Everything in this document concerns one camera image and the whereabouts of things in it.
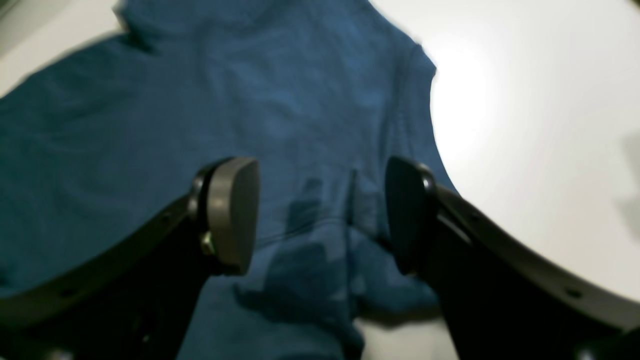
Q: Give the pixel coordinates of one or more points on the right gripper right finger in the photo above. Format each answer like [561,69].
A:
[500,299]

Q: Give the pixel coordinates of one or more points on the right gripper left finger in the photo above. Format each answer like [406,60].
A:
[136,300]

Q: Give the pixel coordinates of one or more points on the dark blue T-shirt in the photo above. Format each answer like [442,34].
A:
[321,92]

